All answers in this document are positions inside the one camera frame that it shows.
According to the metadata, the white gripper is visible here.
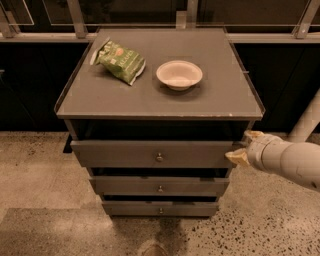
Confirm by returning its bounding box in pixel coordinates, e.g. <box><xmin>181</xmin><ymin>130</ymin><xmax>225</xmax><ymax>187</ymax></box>
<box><xmin>225</xmin><ymin>130</ymin><xmax>283</xmax><ymax>172</ymax></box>

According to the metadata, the grey top drawer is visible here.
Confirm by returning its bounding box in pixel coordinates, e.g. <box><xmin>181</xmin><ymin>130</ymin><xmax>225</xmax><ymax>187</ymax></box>
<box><xmin>71</xmin><ymin>140</ymin><xmax>233</xmax><ymax>168</ymax></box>

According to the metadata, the grey drawer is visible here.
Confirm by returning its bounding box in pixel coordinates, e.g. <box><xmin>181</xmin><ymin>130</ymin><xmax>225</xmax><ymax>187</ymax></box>
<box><xmin>102</xmin><ymin>201</ymin><xmax>218</xmax><ymax>217</ymax></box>
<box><xmin>89</xmin><ymin>176</ymin><xmax>229</xmax><ymax>197</ymax></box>
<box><xmin>71</xmin><ymin>140</ymin><xmax>233</xmax><ymax>168</ymax></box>

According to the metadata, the round robot base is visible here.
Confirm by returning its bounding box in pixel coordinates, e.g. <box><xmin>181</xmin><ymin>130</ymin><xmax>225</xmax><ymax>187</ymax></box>
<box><xmin>138</xmin><ymin>240</ymin><xmax>168</xmax><ymax>256</ymax></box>

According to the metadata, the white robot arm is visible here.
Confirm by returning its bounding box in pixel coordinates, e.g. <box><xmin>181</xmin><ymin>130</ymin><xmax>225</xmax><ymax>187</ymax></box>
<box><xmin>225</xmin><ymin>93</ymin><xmax>320</xmax><ymax>192</ymax></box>

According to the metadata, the grey drawer cabinet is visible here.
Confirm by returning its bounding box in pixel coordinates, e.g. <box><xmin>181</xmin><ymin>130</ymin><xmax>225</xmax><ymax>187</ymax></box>
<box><xmin>55</xmin><ymin>28</ymin><xmax>264</xmax><ymax>203</ymax></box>

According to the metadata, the grey middle drawer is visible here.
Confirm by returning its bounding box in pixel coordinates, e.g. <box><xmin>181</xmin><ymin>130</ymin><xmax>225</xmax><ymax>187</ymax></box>
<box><xmin>89</xmin><ymin>176</ymin><xmax>229</xmax><ymax>197</ymax></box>

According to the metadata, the grey bottom drawer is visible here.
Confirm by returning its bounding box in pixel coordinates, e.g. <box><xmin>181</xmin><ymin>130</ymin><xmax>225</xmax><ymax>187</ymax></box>
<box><xmin>102</xmin><ymin>201</ymin><xmax>218</xmax><ymax>217</ymax></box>

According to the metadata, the white paper bowl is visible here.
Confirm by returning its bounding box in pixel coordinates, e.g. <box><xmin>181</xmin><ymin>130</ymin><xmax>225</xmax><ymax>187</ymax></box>
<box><xmin>156</xmin><ymin>60</ymin><xmax>203</xmax><ymax>91</ymax></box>

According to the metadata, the metal window railing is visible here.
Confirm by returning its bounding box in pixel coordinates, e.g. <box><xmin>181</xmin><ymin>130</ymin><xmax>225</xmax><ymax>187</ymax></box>
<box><xmin>0</xmin><ymin>0</ymin><xmax>320</xmax><ymax>44</ymax></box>

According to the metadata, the green chip bag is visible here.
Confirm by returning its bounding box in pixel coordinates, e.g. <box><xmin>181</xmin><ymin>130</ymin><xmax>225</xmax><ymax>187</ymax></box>
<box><xmin>90</xmin><ymin>38</ymin><xmax>146</xmax><ymax>86</ymax></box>

